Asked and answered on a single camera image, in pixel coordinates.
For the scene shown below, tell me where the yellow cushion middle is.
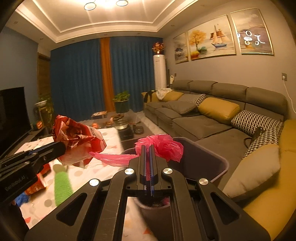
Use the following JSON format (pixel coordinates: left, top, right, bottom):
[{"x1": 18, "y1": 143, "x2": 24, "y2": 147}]
[{"x1": 198, "y1": 97, "x2": 240, "y2": 125}]

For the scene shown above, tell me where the grey sectional sofa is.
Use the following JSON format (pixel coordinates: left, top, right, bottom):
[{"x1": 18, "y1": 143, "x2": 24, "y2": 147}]
[{"x1": 142, "y1": 80, "x2": 295, "y2": 240}]

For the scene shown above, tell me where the red paper cup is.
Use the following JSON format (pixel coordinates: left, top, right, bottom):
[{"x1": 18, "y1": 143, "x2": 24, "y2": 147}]
[{"x1": 25, "y1": 164, "x2": 51, "y2": 196}]

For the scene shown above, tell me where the grey plastic trash bin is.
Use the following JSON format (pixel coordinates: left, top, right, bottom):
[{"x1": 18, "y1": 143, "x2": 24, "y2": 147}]
[{"x1": 132, "y1": 137, "x2": 229, "y2": 240}]

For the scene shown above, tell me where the yellow cushion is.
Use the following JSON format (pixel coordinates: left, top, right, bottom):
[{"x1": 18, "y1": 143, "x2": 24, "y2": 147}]
[
  {"x1": 198, "y1": 97, "x2": 240, "y2": 125},
  {"x1": 162, "y1": 91, "x2": 184, "y2": 102}
]

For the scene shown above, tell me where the far patterned cushion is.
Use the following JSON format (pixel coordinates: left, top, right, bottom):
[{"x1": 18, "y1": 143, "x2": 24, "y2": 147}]
[{"x1": 179, "y1": 94, "x2": 206, "y2": 111}]

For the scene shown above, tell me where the patterned white tablecloth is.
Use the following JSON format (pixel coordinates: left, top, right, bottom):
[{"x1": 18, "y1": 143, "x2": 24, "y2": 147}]
[{"x1": 20, "y1": 128, "x2": 157, "y2": 240}]

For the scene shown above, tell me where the green potted plant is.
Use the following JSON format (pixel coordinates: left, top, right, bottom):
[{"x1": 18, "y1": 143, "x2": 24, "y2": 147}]
[{"x1": 113, "y1": 91, "x2": 130, "y2": 113}]

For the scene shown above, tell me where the red snack wrapper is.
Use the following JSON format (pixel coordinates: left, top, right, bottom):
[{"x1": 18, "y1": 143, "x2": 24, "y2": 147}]
[{"x1": 53, "y1": 115, "x2": 107, "y2": 168}]

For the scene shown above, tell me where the black television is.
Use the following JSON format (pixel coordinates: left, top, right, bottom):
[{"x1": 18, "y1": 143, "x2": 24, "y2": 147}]
[{"x1": 0, "y1": 87, "x2": 31, "y2": 155}]

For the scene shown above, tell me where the white charging cable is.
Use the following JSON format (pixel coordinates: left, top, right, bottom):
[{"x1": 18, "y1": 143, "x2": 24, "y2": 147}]
[{"x1": 283, "y1": 78, "x2": 296, "y2": 114}]

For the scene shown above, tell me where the pink plastic bag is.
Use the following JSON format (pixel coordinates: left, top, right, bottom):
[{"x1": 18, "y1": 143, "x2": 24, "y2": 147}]
[{"x1": 89, "y1": 134, "x2": 184, "y2": 167}]

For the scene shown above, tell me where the white cloth on sofa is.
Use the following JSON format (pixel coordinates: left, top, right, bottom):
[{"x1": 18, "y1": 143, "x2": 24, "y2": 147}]
[{"x1": 156, "y1": 88, "x2": 173, "y2": 100}]

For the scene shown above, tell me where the white standing air conditioner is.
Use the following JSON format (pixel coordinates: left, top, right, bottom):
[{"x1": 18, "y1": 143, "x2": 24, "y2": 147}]
[{"x1": 153, "y1": 54, "x2": 167, "y2": 90}]

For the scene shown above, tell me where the grey cushion on seat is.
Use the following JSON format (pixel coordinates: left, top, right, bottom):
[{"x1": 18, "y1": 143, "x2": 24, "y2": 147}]
[{"x1": 162, "y1": 100, "x2": 196, "y2": 115}]

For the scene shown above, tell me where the dark coffee table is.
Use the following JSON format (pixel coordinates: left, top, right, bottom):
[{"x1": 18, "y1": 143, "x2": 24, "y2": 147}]
[{"x1": 80, "y1": 110, "x2": 153, "y2": 153}]

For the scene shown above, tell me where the right framed painting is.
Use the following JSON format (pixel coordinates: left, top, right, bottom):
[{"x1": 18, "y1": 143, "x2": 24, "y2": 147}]
[{"x1": 230, "y1": 8, "x2": 274, "y2": 55}]

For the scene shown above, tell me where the yellow cushion far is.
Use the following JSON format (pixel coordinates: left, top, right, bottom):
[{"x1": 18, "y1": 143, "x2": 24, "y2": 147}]
[{"x1": 162, "y1": 91, "x2": 184, "y2": 102}]

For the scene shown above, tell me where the blue curtain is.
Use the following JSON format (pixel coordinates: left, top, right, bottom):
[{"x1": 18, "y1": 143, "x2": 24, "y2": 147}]
[{"x1": 50, "y1": 36, "x2": 163, "y2": 121}]

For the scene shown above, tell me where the black white patterned cushion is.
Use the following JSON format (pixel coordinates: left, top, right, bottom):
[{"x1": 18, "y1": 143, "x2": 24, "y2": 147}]
[{"x1": 231, "y1": 110, "x2": 284, "y2": 158}]

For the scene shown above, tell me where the left landscape painting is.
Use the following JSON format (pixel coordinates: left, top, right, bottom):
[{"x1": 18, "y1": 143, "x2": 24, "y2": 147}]
[{"x1": 173, "y1": 33, "x2": 189, "y2": 64}]

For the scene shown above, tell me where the ceiling ring lamp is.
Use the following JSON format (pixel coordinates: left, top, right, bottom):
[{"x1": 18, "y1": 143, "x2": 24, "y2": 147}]
[{"x1": 84, "y1": 0, "x2": 128, "y2": 11}]

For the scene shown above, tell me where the sailboat tree painting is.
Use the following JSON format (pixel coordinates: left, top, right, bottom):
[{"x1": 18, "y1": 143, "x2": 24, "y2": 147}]
[{"x1": 187, "y1": 15, "x2": 236, "y2": 61}]

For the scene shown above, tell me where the beige cushion near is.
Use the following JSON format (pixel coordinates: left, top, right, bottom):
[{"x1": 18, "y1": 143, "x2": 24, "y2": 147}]
[{"x1": 223, "y1": 144, "x2": 280, "y2": 202}]

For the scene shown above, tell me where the orange flower decoration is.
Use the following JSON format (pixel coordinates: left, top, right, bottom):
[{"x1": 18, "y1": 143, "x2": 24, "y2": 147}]
[{"x1": 152, "y1": 42, "x2": 165, "y2": 54}]

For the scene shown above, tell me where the green foam net sleeve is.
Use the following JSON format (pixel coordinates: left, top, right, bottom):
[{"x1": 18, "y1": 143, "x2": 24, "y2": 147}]
[{"x1": 53, "y1": 164, "x2": 73, "y2": 206}]

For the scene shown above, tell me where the blue foam net sleeve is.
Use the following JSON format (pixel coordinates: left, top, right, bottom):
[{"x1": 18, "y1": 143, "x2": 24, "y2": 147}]
[{"x1": 15, "y1": 192, "x2": 30, "y2": 207}]

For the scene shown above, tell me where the plant on wooden stand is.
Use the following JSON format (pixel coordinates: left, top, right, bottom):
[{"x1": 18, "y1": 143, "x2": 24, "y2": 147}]
[{"x1": 34, "y1": 94, "x2": 54, "y2": 133}]

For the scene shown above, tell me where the orange curtain strip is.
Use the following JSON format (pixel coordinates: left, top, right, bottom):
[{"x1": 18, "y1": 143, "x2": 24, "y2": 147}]
[{"x1": 100, "y1": 38, "x2": 115, "y2": 112}]

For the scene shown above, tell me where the wall socket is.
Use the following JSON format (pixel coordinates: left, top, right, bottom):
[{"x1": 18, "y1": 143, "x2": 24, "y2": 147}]
[{"x1": 281, "y1": 73, "x2": 287, "y2": 81}]

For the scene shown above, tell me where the magazine box on table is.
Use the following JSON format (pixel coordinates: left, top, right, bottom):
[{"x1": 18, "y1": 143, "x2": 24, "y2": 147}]
[{"x1": 91, "y1": 111, "x2": 108, "y2": 120}]

